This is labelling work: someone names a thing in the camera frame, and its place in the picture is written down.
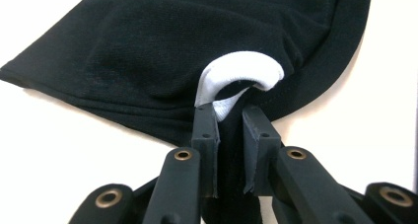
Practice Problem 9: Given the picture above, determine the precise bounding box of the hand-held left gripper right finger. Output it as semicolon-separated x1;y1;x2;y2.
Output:
242;104;283;197

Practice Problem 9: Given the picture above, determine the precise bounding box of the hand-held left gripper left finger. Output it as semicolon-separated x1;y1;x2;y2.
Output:
190;102;221;198

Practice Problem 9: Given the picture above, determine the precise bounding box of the black garment with white collar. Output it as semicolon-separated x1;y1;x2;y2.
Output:
0;0;374;224

